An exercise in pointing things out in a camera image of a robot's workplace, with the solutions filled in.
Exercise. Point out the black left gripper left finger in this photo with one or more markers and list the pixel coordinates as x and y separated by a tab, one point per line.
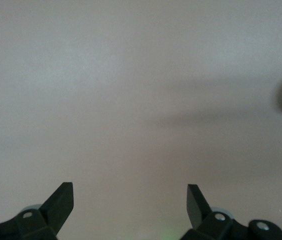
56	212

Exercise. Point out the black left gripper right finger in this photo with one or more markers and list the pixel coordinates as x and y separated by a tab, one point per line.
198	212

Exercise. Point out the brown table mat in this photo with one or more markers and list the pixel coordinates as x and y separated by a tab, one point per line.
81	100

